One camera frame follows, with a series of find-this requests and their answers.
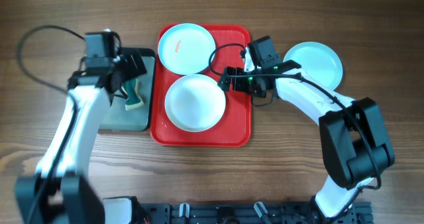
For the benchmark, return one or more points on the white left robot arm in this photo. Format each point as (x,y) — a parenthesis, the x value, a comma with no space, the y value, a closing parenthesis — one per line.
(59,191)

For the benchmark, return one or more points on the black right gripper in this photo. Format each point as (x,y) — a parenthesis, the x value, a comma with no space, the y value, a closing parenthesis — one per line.
(238,85)

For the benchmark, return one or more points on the light blue plate with stain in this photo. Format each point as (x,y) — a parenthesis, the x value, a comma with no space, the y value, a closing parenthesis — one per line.
(185,49)

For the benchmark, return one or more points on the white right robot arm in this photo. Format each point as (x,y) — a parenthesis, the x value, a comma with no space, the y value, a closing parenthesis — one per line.
(355,144)

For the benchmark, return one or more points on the red plastic tray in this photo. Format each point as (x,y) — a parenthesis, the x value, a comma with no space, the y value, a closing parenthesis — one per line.
(235,127)

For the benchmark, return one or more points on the yellow green sponge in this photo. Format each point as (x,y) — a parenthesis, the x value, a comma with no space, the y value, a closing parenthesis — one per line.
(134,100)

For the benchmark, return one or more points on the black metal-lined tray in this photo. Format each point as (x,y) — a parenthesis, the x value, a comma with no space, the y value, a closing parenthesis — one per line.
(137,119)

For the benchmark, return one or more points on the white plate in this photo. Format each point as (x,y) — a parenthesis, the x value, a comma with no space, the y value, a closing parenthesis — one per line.
(195,103)

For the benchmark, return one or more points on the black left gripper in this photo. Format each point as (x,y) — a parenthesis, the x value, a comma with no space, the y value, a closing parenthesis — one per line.
(131,71)

